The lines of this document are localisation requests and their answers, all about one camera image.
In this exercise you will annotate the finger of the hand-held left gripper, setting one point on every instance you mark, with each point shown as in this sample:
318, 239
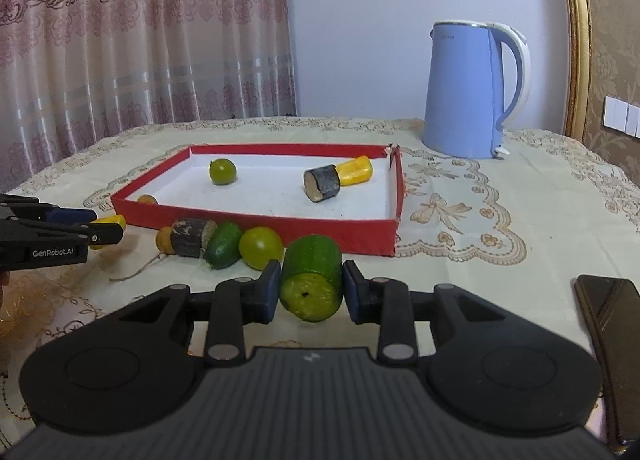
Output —
107, 234
75, 216

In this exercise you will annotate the green tomato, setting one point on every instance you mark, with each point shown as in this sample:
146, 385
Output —
222, 171
261, 247

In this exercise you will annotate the cut green cucumber piece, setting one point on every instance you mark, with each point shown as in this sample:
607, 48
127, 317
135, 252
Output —
310, 280

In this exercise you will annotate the white wall switch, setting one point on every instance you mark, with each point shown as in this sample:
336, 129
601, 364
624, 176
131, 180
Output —
622, 115

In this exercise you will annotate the pink patterned curtain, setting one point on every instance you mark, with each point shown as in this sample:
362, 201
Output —
125, 40

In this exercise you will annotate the small round yellow-brown fruit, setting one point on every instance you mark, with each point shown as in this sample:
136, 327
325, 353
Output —
147, 199
164, 240

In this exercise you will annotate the black smartphone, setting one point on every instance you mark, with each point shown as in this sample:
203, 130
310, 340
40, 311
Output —
615, 330

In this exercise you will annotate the red shallow cardboard tray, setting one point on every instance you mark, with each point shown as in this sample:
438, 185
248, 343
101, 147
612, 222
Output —
280, 195

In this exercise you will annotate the gold ornate frame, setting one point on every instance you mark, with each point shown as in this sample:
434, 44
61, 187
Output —
575, 15

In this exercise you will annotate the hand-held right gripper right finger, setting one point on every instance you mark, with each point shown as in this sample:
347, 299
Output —
354, 292

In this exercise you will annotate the dark green avocado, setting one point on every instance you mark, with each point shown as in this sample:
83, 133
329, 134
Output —
224, 245

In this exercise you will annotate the small dark sugarcane piece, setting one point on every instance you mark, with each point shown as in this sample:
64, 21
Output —
322, 184

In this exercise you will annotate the large dark sugarcane piece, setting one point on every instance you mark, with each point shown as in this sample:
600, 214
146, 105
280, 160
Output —
192, 237

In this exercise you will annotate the light blue electric kettle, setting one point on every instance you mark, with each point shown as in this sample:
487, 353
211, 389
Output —
465, 90

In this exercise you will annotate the yellow cut fruit piece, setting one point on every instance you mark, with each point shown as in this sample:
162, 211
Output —
356, 170

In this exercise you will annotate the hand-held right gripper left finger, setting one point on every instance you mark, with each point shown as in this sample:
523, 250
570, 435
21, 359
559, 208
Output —
269, 292

